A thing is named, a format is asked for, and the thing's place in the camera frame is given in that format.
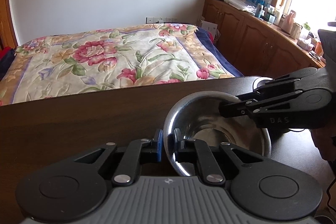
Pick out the dark blue pillow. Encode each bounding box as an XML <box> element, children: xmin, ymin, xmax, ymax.
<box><xmin>0</xmin><ymin>49</ymin><xmax>15</xmax><ymax>80</ymax></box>

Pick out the red pillow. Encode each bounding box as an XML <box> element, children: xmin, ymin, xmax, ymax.
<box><xmin>0</xmin><ymin>47</ymin><xmax>13</xmax><ymax>59</ymax></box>

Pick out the wooden cabinet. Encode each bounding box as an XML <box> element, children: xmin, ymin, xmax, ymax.
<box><xmin>202</xmin><ymin>0</ymin><xmax>325</xmax><ymax>79</ymax></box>

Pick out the pink bottle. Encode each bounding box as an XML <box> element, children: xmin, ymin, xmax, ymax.
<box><xmin>281</xmin><ymin>10</ymin><xmax>296</xmax><ymax>34</ymax></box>

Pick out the wooden headboard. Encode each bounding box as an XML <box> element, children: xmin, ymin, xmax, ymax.
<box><xmin>0</xmin><ymin>0</ymin><xmax>18</xmax><ymax>49</ymax></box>

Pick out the wall socket strip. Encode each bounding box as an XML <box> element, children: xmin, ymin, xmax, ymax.
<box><xmin>146</xmin><ymin>16</ymin><xmax>177</xmax><ymax>24</ymax></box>

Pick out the small steel bowl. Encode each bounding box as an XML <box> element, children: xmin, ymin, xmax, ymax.
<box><xmin>252</xmin><ymin>77</ymin><xmax>273</xmax><ymax>90</ymax></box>

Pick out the floral bed blanket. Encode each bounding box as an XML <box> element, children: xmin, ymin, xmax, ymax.
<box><xmin>1</xmin><ymin>23</ymin><xmax>241</xmax><ymax>106</ymax></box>

